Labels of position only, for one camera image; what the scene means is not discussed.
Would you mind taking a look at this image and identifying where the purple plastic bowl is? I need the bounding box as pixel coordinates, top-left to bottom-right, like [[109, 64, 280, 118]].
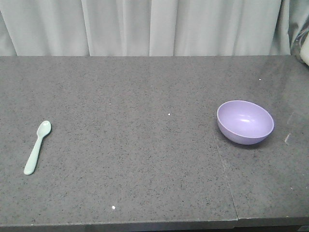
[[217, 100, 275, 145]]

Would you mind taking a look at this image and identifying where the pale green plastic spoon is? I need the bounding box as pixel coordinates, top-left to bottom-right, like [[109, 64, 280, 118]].
[[24, 120, 51, 175]]

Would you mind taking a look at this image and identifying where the white curtain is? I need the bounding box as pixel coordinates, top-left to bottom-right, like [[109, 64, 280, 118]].
[[0, 0, 309, 56]]

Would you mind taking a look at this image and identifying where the white rice cooker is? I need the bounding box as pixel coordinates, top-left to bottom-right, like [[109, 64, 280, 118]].
[[300, 35, 309, 66]]

